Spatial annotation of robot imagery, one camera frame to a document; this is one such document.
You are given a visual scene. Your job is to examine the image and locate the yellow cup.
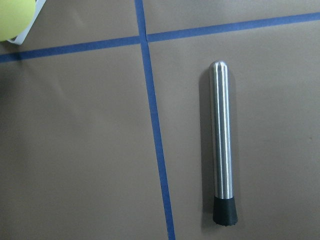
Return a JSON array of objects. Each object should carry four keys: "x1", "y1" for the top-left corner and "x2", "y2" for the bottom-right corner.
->
[{"x1": 0, "y1": 0, "x2": 36, "y2": 42}]

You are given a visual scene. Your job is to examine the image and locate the steel muddler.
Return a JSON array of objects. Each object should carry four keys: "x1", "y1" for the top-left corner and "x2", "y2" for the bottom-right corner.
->
[{"x1": 209, "y1": 60, "x2": 238, "y2": 227}]

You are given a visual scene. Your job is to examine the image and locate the wire cup rack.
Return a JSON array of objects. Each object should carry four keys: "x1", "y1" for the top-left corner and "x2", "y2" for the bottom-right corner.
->
[{"x1": 7, "y1": 0, "x2": 46, "y2": 46}]

